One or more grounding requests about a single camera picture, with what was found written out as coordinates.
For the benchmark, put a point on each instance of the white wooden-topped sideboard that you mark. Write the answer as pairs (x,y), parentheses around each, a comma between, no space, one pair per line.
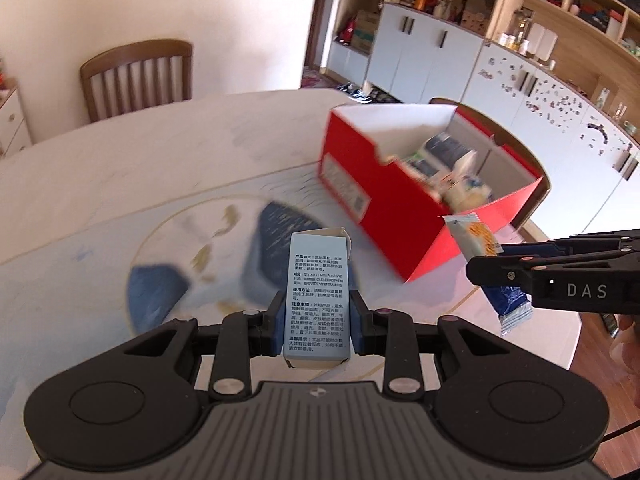
(12,120)

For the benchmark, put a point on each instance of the light blue carton box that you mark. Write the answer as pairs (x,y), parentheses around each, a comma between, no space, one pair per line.
(315,285)

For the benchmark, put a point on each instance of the brown cardboard box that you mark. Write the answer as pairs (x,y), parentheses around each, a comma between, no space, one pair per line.
(365,30)

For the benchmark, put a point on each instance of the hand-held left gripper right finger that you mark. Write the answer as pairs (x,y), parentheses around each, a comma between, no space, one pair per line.
(357,327)

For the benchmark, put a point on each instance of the grey wooden wall cabinet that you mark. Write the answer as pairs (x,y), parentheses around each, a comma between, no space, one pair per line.
(425,55)

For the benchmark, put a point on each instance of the brown wooden slatted chair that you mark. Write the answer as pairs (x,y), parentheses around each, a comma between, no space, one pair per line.
(135,50)

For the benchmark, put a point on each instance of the light blue printed table mat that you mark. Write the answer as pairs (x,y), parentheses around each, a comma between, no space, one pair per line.
(100,270)

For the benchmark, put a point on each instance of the brown wooden round-backed chair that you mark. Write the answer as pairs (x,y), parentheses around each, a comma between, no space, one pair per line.
(520,147)

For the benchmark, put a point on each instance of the person's right hand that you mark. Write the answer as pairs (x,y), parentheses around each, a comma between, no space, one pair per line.
(631,360)

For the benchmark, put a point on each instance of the blue cracker packet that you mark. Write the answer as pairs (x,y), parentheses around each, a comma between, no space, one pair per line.
(475,235)

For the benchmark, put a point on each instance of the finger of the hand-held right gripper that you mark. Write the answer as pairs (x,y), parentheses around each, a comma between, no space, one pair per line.
(500,270)
(530,250)

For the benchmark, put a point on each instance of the red cardboard box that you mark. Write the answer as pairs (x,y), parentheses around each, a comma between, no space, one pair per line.
(400,220)

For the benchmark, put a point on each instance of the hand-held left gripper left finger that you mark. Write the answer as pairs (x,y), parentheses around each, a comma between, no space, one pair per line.
(274,330)

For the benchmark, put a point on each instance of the row of dark shoes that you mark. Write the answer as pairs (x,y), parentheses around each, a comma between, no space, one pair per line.
(360,94)

